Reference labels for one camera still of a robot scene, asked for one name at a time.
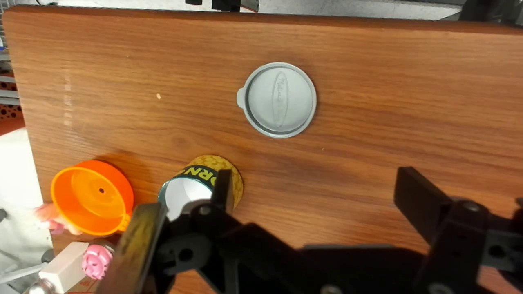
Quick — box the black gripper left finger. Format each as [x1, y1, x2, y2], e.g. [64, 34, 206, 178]
[97, 168, 259, 294]

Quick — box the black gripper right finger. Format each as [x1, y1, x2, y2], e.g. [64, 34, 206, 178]
[393, 165, 523, 294]

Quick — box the grey plastic lid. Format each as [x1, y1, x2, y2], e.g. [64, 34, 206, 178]
[236, 60, 319, 140]

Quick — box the yellow corn can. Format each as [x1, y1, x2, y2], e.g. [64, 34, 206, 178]
[157, 153, 245, 222]

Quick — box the pink rose toy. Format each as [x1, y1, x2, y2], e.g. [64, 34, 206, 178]
[80, 243, 118, 283]

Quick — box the light pink soft toy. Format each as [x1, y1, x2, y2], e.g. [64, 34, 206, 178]
[33, 202, 75, 237]

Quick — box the red perforated crate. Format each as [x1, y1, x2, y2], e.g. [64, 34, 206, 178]
[0, 103, 26, 137]

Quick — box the orange funnel white handle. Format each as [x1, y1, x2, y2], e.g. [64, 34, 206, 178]
[49, 158, 138, 238]

